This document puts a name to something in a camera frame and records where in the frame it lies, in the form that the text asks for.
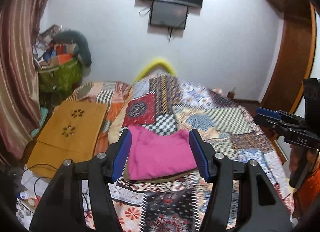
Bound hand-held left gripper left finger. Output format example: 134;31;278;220
29;129;132;232

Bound olive green pants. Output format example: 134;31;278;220
124;162;198;181

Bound green fabric bag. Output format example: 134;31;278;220
37;57;83;93

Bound person's right hand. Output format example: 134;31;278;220
306;148;320;173

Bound yellow curved headboard pad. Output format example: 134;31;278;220
134;57;177;83

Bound striped brown curtain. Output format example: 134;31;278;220
0;0;65;162

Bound teal cloth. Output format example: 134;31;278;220
32;107;50;135

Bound wooden board with flower cutouts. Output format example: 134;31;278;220
27;101;108;179

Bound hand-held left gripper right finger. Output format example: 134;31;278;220
189;129;293;232

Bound small black wall monitor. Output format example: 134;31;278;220
149;0;189;30

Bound striped orange quilt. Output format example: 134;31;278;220
72;81;131;148

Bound pink pants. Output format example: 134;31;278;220
127;125;198;180

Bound patchwork patterned blanket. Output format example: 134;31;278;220
110;72;295;232

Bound pile of mixed clutter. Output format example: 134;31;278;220
32;24;80;69

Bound brown wooden door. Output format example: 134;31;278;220
260;10;317;114

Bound white clutter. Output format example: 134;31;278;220
21;169;54;197

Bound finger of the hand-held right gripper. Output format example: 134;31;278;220
254;113;295;136
256;107;304;125

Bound floral bed sheet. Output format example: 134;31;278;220
16;182;148;232

